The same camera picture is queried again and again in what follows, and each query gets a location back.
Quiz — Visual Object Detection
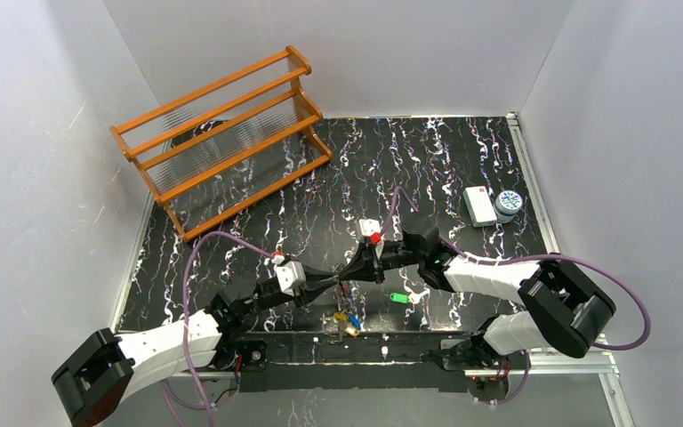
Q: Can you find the yellow key tag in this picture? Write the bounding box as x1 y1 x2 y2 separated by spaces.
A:
333 311 359 337

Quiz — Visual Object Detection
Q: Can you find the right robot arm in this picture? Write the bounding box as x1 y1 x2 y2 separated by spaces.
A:
339 216 616 364

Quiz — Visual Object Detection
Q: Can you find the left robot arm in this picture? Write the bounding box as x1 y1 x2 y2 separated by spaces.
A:
51 261 337 426

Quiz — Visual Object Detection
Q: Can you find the loose green key tag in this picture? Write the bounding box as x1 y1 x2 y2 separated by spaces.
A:
389 293 422 304

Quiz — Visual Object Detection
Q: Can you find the white green small box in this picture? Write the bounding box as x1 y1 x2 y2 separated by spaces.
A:
462 186 497 228

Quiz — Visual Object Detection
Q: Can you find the blue white round tin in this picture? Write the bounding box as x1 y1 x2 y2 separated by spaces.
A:
494 190 524 223

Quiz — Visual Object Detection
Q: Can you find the orange wooden shelf rack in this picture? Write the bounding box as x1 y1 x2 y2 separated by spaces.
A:
109 45 333 242

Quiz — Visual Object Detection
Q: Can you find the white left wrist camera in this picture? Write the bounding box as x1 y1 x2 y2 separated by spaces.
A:
271 252 306 296

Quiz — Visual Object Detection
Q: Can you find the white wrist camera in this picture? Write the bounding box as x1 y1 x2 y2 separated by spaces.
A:
356 219 384 255
271 252 306 296

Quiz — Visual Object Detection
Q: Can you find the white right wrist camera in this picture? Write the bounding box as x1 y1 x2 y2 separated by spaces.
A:
356 219 384 255

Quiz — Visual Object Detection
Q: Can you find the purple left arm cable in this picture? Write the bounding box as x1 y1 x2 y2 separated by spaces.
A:
159 230 284 427

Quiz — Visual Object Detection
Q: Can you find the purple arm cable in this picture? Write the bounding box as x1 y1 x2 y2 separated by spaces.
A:
159 230 284 427
379 187 653 407

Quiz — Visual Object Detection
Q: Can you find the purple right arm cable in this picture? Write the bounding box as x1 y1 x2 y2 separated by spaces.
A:
379 187 653 407

